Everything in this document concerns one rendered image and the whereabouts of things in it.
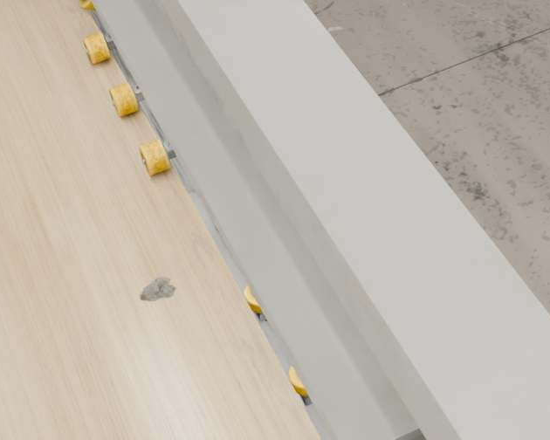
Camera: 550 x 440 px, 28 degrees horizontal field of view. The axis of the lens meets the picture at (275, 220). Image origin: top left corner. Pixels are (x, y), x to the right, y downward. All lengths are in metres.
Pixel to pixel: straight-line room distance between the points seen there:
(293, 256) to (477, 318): 0.17
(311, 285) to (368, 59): 3.81
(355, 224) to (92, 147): 2.40
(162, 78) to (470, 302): 0.36
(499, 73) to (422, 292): 3.84
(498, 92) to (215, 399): 2.25
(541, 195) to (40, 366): 2.03
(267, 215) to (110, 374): 1.80
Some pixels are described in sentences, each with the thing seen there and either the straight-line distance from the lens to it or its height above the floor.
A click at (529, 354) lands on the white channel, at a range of 0.52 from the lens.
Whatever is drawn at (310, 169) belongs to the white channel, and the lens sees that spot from 0.59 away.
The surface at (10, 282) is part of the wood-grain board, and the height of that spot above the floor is 0.90.
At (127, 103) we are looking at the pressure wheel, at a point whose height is 0.96.
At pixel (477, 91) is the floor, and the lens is 4.29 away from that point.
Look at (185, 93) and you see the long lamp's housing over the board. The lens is 0.78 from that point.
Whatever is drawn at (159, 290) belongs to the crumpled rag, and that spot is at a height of 0.91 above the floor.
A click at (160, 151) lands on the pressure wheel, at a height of 0.97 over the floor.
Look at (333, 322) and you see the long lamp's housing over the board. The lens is 0.62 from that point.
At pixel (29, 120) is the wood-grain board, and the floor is 0.90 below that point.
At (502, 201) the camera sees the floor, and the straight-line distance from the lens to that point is 3.89.
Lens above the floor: 2.89
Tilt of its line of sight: 48 degrees down
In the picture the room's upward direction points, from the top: 9 degrees counter-clockwise
